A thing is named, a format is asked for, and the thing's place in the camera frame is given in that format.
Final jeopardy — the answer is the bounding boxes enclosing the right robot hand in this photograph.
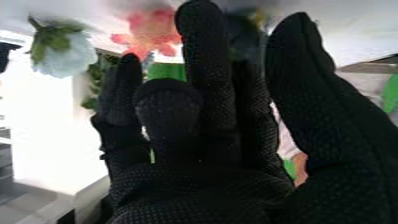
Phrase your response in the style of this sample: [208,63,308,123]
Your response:
[89,0,398,224]

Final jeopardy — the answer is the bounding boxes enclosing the dark blue flower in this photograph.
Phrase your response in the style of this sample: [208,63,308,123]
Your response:
[222,7,272,64]

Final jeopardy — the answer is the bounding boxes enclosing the green sprig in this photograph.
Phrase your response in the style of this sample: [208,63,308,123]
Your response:
[80,53,123,112]

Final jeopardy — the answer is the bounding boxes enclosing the pale blue flower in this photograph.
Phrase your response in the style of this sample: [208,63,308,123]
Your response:
[25,15,100,80]

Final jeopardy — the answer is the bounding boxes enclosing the pink flower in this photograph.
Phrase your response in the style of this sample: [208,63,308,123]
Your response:
[109,7,185,62]

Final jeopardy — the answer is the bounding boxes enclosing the white sheet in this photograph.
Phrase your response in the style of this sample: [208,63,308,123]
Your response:
[0,29,114,196]

